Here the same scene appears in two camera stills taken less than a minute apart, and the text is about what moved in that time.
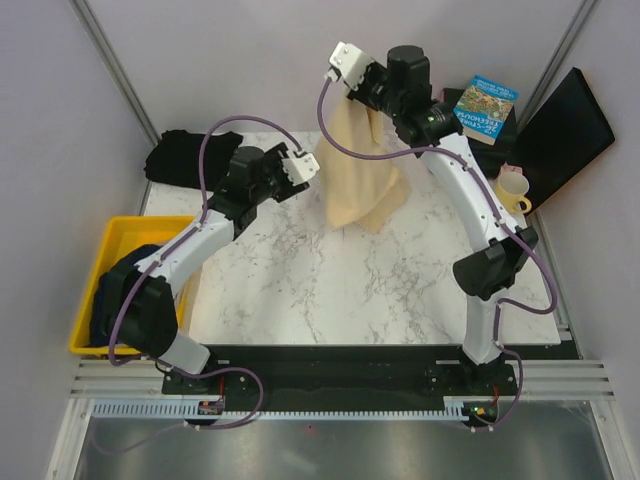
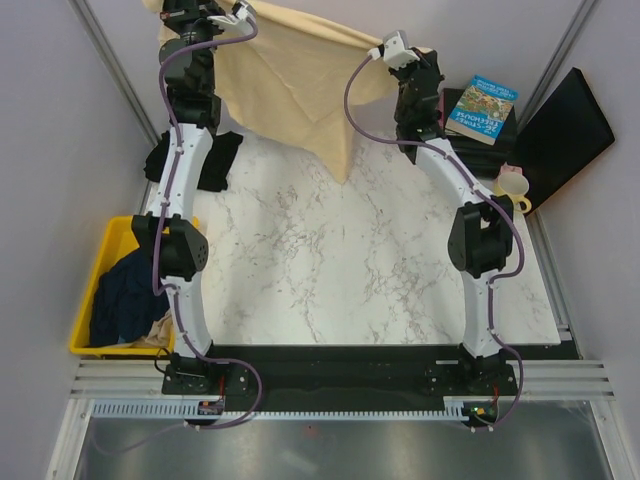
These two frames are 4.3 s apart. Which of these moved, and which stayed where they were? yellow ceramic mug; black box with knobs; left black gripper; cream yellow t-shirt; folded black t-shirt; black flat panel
Moved: cream yellow t-shirt; left black gripper
Stayed: black flat panel; black box with knobs; yellow ceramic mug; folded black t-shirt
